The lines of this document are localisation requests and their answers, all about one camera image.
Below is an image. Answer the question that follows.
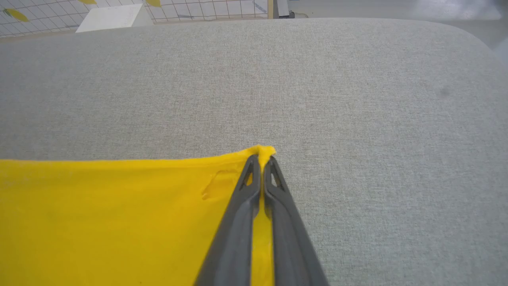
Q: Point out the grey metal post with caster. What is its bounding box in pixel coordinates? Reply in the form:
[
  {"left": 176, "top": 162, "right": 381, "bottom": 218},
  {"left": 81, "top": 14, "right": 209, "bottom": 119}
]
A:
[{"left": 277, "top": 0, "right": 309, "bottom": 19}]

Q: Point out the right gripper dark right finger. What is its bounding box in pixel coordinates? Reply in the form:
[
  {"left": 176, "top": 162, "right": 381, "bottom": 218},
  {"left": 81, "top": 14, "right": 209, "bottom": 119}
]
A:
[{"left": 264, "top": 156, "right": 329, "bottom": 286}]

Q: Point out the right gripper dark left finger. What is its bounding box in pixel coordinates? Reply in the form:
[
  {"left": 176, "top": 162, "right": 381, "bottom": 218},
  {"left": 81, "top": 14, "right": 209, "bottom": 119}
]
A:
[{"left": 194, "top": 155, "right": 262, "bottom": 286}]

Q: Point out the lemon print tile panel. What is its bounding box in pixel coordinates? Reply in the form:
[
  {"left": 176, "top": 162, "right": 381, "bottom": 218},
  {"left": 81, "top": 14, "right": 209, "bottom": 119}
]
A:
[{"left": 0, "top": 0, "right": 274, "bottom": 39}]

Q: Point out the white box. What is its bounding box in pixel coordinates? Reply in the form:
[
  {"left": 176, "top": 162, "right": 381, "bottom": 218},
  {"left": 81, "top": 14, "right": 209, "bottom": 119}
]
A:
[{"left": 75, "top": 4, "right": 154, "bottom": 33}]

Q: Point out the grey fabric sofa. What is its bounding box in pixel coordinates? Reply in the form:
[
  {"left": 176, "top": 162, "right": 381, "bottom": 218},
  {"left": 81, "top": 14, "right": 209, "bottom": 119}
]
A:
[{"left": 0, "top": 18, "right": 508, "bottom": 286}]

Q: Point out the yellow garment with white print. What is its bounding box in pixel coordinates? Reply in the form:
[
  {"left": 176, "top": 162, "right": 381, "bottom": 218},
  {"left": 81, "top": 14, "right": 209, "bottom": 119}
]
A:
[{"left": 0, "top": 145, "right": 276, "bottom": 286}]

